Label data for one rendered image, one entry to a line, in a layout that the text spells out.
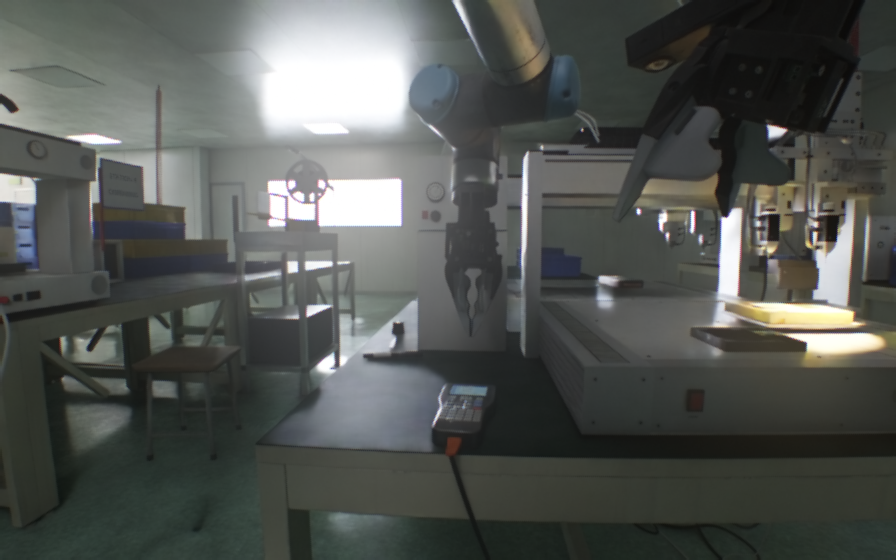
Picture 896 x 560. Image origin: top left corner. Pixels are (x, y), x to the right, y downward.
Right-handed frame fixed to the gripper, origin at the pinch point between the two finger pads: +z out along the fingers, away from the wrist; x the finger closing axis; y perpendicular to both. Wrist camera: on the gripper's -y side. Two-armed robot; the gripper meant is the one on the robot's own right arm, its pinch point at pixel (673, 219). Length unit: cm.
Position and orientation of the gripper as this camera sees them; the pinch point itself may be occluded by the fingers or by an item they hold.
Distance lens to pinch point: 42.1
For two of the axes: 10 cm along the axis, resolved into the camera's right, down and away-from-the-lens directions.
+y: 4.7, 4.8, -7.4
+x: 8.7, -1.0, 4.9
